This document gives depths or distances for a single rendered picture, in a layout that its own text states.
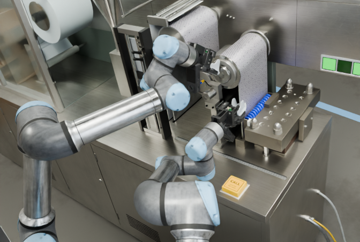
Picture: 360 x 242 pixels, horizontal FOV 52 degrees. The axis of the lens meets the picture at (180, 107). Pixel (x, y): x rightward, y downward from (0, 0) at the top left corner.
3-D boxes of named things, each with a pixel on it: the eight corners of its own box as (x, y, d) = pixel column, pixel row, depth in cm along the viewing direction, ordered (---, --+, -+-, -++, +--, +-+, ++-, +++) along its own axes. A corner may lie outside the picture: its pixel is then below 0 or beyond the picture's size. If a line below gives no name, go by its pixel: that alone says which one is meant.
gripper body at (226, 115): (240, 104, 142) (223, 121, 134) (241, 121, 147) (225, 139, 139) (223, 99, 146) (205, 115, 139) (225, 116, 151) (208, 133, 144)
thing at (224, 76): (221, 86, 148) (209, 72, 147) (224, 84, 149) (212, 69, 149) (232, 78, 142) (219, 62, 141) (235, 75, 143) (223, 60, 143)
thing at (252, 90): (240, 122, 156) (238, 84, 145) (266, 93, 170) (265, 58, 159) (241, 122, 155) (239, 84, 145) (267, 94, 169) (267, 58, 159)
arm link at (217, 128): (219, 146, 137) (201, 140, 141) (225, 139, 140) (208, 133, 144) (217, 130, 133) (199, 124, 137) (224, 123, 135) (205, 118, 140)
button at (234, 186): (222, 190, 142) (221, 186, 140) (231, 179, 146) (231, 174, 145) (238, 197, 138) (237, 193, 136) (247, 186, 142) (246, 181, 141)
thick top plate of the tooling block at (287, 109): (245, 140, 153) (244, 128, 150) (286, 92, 177) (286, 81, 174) (281, 152, 144) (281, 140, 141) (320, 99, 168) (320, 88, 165)
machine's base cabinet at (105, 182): (5, 163, 324) (-43, 78, 276) (63, 122, 363) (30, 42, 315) (271, 333, 181) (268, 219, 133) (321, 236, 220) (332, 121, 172)
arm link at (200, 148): (185, 159, 135) (181, 141, 130) (202, 142, 142) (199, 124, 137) (202, 166, 131) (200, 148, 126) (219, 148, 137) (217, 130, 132)
